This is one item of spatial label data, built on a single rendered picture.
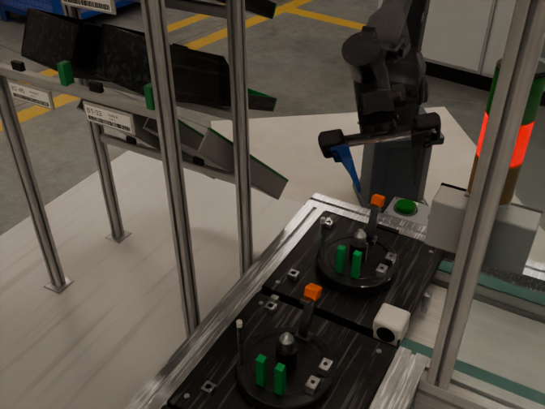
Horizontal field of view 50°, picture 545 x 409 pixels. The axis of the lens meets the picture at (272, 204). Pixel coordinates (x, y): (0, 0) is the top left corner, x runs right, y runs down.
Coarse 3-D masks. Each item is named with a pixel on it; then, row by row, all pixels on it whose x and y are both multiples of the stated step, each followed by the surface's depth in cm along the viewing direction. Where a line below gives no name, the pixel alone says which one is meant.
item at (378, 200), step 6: (372, 198) 99; (378, 198) 98; (384, 198) 99; (372, 204) 98; (378, 204) 99; (372, 210) 100; (378, 210) 99; (372, 216) 100; (378, 216) 100; (372, 222) 100; (372, 228) 100; (366, 234) 101; (372, 234) 101
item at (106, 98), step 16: (128, 0) 88; (176, 0) 84; (192, 0) 83; (224, 16) 81; (0, 64) 85; (32, 80) 82; (48, 80) 81; (96, 80) 101; (80, 96) 79; (96, 96) 77; (112, 96) 76; (144, 96) 97; (144, 112) 74; (208, 112) 92; (224, 112) 90
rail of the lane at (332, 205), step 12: (312, 204) 116; (324, 204) 116; (336, 204) 116; (348, 204) 116; (348, 216) 113; (360, 216) 113; (384, 216) 113; (384, 228) 109; (396, 228) 110; (408, 228) 110; (420, 228) 110; (420, 240) 107; (444, 252) 106
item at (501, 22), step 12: (504, 0) 346; (504, 12) 349; (492, 24) 359; (504, 24) 353; (492, 36) 360; (504, 36) 356; (492, 48) 364; (492, 60) 368; (492, 72) 371; (480, 84) 383
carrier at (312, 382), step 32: (256, 320) 90; (288, 320) 90; (320, 320) 90; (224, 352) 85; (256, 352) 82; (288, 352) 78; (320, 352) 82; (352, 352) 85; (384, 352) 85; (192, 384) 80; (224, 384) 80; (256, 384) 78; (288, 384) 78; (320, 384) 78; (352, 384) 80
